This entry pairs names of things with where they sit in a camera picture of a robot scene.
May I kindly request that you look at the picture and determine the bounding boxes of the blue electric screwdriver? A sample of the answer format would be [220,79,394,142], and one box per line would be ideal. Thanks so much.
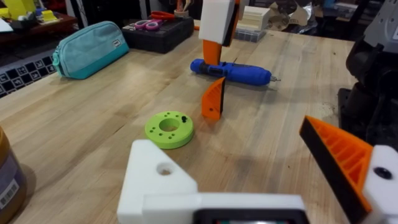
[190,58,282,87]

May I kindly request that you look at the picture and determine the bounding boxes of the grey parts box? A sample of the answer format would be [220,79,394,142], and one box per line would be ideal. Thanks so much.
[234,28,267,44]

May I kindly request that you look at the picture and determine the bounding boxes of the orange ribbed wedge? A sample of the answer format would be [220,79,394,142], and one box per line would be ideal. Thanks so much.
[201,77,226,121]

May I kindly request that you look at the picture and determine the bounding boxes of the teal zip pouch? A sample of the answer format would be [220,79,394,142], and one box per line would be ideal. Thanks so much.
[52,21,130,80]

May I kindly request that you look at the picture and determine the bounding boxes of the yellow toy blocks heap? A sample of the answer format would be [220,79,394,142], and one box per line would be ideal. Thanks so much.
[0,0,59,24]

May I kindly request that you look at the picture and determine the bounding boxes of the green disc with holes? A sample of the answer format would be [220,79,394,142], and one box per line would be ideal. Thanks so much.
[144,110,195,150]

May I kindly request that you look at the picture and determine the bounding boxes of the black tool case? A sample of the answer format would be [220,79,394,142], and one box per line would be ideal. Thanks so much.
[121,16,195,54]

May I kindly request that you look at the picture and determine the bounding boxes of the bare white left gripper left finger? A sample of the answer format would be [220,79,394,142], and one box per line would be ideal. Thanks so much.
[116,139,198,224]

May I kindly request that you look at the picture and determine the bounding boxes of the orange handled scissors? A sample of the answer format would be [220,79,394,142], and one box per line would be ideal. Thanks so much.
[149,11,177,21]

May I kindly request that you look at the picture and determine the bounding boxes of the white plastic box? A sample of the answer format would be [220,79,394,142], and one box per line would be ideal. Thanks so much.
[237,6,271,32]

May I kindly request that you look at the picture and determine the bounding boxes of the brown tub with label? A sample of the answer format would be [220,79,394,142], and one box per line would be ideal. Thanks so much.
[0,125,27,224]

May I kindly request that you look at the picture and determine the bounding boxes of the crumpled silver brown bag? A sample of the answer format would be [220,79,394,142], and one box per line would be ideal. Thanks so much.
[268,1,318,34]

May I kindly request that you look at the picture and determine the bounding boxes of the pink handled scissors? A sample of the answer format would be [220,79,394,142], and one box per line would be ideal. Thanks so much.
[133,18,164,32]

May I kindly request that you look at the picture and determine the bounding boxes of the finger of the white orange right gripper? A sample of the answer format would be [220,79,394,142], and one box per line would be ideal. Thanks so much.
[222,0,250,48]
[198,0,235,67]

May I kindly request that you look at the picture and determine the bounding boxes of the black white marker board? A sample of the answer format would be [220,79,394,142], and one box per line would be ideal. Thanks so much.
[0,55,58,99]

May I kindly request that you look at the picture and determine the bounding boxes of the white orange left gripper right finger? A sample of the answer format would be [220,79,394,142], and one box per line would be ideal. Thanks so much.
[298,115,398,224]

